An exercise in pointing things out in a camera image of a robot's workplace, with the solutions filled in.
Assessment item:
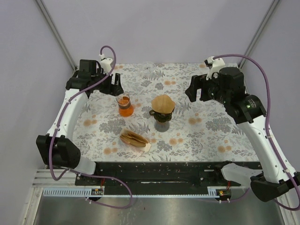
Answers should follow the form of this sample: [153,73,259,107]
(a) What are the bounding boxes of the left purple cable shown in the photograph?
[50,45,134,209]

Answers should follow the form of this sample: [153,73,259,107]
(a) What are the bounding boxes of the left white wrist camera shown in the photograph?
[99,54,113,74]

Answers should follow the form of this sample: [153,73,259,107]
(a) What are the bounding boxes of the coffee filter pack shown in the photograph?
[120,129,151,152]

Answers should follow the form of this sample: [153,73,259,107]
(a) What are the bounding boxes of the green glass dripper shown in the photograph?
[149,110,174,123]

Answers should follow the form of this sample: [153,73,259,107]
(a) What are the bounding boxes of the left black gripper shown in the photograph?
[91,68,123,96]

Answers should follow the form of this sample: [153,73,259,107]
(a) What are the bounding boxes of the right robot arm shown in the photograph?
[185,67,300,202]

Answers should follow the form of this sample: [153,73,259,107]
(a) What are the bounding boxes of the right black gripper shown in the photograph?
[184,71,230,105]

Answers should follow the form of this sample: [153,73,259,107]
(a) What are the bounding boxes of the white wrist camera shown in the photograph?
[204,56,225,80]
[99,54,113,74]

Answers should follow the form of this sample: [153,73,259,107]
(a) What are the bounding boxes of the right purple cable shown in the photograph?
[210,54,300,210]

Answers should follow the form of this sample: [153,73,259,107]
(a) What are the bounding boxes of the brown paper coffee filter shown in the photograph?
[151,95,175,114]

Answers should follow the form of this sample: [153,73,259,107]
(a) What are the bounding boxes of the white slotted cable duct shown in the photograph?
[42,187,220,199]

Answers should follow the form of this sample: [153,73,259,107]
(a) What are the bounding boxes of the clear empty glass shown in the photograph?
[140,62,155,74]

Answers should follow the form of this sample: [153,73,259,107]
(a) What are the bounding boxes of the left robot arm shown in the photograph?
[36,58,124,185]

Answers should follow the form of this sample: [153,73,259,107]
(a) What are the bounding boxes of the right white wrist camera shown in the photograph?
[204,56,225,80]

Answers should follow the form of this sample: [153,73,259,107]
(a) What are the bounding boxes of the purple cable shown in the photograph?
[210,54,300,210]
[50,45,134,209]

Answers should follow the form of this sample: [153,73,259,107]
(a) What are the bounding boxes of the orange liquid glass carafe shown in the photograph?
[116,93,134,117]

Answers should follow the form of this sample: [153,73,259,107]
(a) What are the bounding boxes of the floral table mat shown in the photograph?
[72,63,258,162]

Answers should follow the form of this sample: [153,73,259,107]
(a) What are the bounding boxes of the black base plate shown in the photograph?
[74,161,242,188]

